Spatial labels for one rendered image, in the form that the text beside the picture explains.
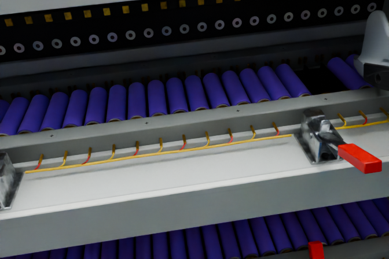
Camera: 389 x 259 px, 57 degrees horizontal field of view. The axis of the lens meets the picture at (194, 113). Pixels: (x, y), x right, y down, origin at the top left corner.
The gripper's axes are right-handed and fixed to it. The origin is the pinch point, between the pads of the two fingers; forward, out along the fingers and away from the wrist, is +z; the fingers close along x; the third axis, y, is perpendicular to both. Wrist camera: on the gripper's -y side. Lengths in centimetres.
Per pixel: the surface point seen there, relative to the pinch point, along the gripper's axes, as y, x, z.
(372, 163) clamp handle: -3.6, 9.3, -14.0
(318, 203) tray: -10.1, 9.9, -7.0
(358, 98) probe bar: -2.2, 4.3, -3.7
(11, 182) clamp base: -4.7, 34.9, -5.6
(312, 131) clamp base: -3.5, 10.1, -7.0
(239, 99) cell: -1.5, 14.6, -0.7
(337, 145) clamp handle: -3.7, 9.6, -10.1
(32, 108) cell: -0.4, 34.8, 2.2
